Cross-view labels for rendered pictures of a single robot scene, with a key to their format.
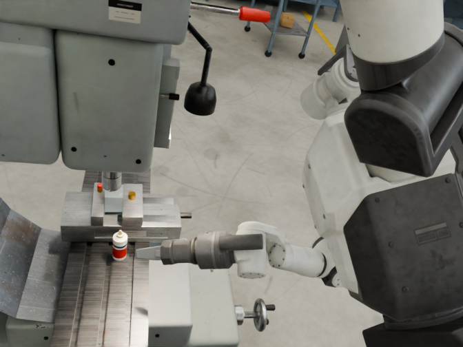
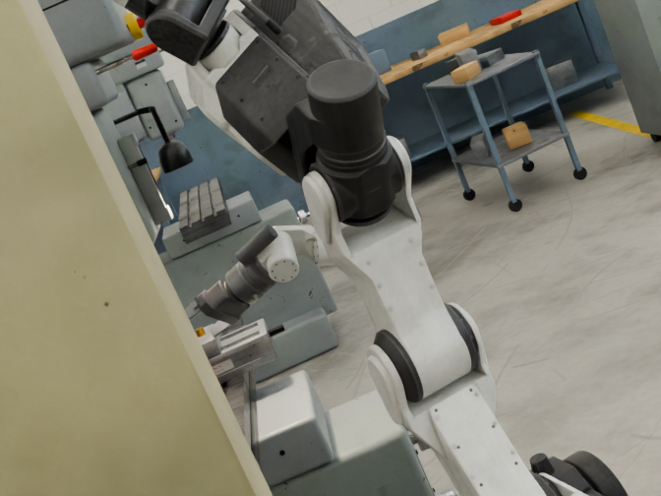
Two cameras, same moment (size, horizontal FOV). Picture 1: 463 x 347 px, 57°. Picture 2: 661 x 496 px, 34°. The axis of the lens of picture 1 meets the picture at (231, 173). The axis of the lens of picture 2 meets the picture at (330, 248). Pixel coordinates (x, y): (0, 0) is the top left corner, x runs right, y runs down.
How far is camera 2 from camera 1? 1.67 m
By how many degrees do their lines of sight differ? 29
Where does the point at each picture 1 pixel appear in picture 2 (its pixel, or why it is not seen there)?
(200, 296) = (348, 422)
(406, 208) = (240, 74)
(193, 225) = (437, 476)
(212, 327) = (365, 436)
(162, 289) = (275, 411)
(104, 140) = not seen: hidden behind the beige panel
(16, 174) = not seen: outside the picture
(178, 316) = (295, 418)
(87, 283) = not seen: hidden behind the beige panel
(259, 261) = (280, 250)
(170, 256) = (206, 300)
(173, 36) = (94, 99)
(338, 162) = (194, 80)
